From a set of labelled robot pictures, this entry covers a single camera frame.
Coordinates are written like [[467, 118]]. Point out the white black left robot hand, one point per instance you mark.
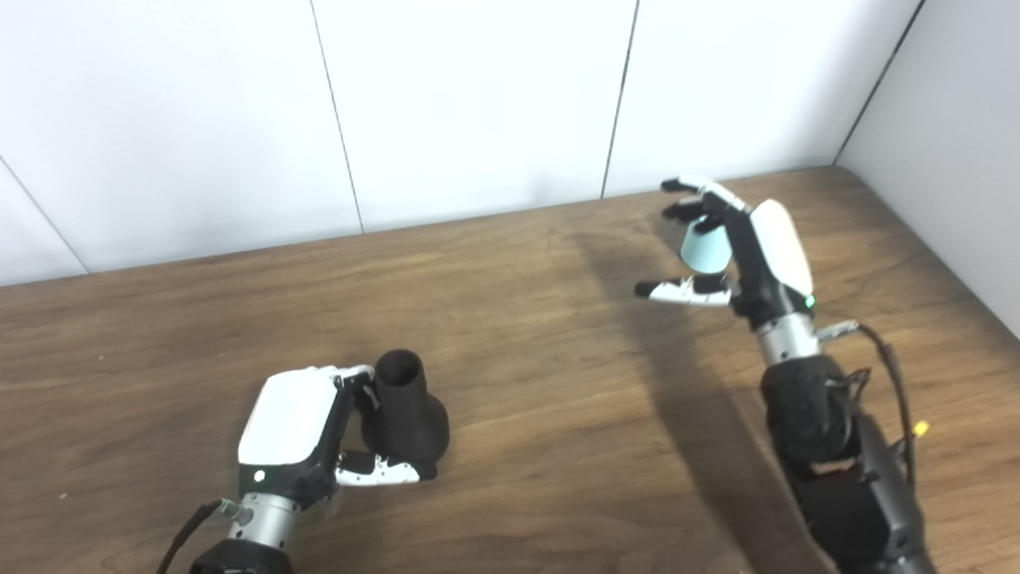
[[287, 418]]

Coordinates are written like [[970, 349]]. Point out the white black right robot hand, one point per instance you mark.
[[777, 247]]

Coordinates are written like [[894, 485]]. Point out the light blue cup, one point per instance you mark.
[[705, 249]]

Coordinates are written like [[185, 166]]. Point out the black funnel-shaped nozzle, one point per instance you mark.
[[406, 418]]

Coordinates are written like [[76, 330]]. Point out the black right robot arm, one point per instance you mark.
[[845, 478]]

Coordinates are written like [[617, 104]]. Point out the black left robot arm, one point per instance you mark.
[[255, 538]]

